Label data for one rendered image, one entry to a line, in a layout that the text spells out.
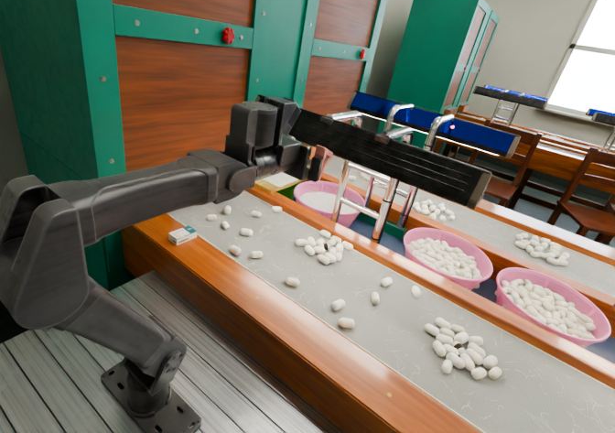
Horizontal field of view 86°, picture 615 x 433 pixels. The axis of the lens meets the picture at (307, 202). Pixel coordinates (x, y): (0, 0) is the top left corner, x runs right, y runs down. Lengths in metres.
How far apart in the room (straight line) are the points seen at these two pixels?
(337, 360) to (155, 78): 0.79
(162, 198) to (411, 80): 3.23
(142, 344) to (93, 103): 0.56
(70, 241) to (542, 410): 0.81
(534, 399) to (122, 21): 1.15
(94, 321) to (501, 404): 0.70
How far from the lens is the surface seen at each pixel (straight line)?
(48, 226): 0.37
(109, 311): 0.49
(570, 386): 0.95
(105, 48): 0.91
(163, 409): 0.71
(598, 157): 3.21
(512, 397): 0.83
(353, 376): 0.67
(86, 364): 0.81
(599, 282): 1.45
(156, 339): 0.57
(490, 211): 1.58
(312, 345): 0.69
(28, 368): 0.84
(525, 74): 5.72
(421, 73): 3.50
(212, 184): 0.47
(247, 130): 0.51
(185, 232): 0.91
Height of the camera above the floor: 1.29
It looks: 27 degrees down
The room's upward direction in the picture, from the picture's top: 11 degrees clockwise
